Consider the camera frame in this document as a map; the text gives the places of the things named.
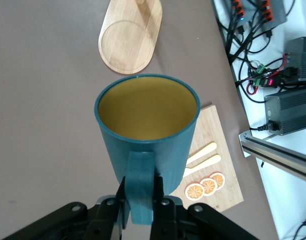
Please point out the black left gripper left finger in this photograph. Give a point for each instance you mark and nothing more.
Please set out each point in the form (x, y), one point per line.
(100, 222)

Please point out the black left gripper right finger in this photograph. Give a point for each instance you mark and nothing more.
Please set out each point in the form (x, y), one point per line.
(167, 222)

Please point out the teal cup with yellow inside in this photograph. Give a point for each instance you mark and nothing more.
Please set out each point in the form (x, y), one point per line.
(147, 112)

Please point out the wooden cup rack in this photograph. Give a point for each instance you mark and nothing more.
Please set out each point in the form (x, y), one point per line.
(129, 42)

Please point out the toy orange slice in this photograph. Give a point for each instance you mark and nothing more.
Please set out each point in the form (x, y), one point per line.
(209, 185)
(218, 179)
(194, 191)

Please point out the yellow plastic knife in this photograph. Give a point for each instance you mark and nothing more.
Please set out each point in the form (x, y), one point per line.
(207, 161)

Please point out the yellow plastic fork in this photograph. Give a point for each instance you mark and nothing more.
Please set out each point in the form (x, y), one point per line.
(205, 149)

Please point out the dark grey power supply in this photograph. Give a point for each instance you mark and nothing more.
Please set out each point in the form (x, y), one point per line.
(292, 110)

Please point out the green circuit board, red display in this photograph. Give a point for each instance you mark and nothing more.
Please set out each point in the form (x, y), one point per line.
(261, 81)

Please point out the light grey power supply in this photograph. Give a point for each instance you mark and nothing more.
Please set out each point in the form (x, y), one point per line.
(300, 57)

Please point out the grey hub with orange connectors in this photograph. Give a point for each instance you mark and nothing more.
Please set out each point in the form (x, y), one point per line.
(257, 12)

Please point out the aluminium extrusion post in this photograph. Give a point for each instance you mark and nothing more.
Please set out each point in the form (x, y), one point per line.
(280, 152)

